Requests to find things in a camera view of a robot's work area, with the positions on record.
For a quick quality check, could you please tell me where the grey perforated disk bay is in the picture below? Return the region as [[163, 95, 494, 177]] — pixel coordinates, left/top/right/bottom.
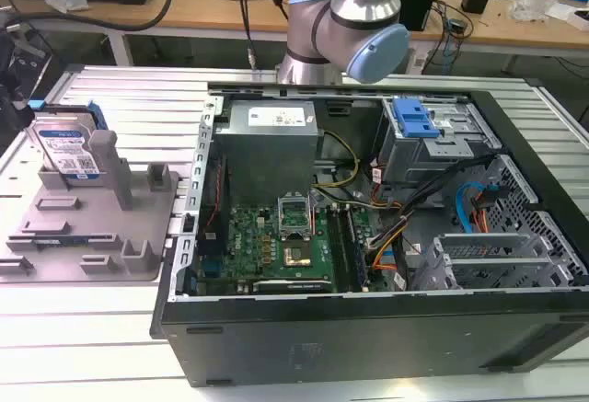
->
[[409, 155, 588, 291]]

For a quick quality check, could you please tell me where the black hanging cable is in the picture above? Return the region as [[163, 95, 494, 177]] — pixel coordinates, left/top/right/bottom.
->
[[237, 0, 290, 72]]

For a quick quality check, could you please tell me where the hard disk in blue carrier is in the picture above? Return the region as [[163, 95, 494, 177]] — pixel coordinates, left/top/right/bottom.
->
[[27, 100, 110, 180]]

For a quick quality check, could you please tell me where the CPU socket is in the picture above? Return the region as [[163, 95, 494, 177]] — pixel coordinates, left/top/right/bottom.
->
[[283, 243, 318, 270]]

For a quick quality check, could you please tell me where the grey metal drive cage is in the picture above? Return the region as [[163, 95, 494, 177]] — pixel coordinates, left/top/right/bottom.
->
[[377, 96, 502, 187]]

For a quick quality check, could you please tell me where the wooden desk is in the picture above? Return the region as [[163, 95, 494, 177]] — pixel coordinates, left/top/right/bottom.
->
[[0, 0, 589, 59]]

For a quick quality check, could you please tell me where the silver socket cover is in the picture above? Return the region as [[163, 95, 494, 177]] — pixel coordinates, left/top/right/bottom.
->
[[274, 192, 316, 242]]

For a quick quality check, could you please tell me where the black RAM slot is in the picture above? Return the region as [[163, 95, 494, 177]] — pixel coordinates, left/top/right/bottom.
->
[[344, 206, 370, 291], [326, 204, 352, 293]]

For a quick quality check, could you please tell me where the grey power supply unit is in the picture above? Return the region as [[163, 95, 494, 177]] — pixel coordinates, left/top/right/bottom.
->
[[214, 100, 319, 208]]

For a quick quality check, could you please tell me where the blue SATA wire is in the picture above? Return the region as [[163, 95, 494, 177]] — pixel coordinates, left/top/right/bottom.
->
[[454, 181, 501, 237]]

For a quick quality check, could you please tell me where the crumpled clear plastic wrap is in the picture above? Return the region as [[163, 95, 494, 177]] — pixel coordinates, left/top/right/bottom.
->
[[508, 0, 560, 21]]

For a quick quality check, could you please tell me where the blue drive bay latch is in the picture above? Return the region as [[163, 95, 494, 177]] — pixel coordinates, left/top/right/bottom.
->
[[391, 96, 441, 140]]

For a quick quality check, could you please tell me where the green motherboard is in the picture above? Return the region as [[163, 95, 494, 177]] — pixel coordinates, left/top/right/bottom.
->
[[197, 199, 392, 295]]

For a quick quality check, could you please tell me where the black equipment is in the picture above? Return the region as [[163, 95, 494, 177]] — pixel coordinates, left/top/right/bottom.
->
[[0, 8, 61, 159]]

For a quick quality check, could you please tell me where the black open PC case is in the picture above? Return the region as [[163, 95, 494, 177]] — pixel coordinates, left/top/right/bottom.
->
[[150, 81, 589, 389]]

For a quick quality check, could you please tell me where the grey parts rack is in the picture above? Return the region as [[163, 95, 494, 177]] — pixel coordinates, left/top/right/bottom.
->
[[0, 129, 183, 284]]

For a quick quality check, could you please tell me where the orange SATA wire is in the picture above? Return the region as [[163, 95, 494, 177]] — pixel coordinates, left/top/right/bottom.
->
[[471, 192, 496, 235]]

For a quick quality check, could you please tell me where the white crumpled paper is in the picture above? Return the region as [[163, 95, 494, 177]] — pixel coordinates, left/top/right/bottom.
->
[[44, 0, 91, 12]]

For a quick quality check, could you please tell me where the yellow black power wire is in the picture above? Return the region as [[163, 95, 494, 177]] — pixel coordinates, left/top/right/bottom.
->
[[312, 129, 361, 190]]

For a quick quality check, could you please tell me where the black sleeved power wire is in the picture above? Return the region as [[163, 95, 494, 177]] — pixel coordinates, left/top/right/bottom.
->
[[367, 153, 501, 249]]

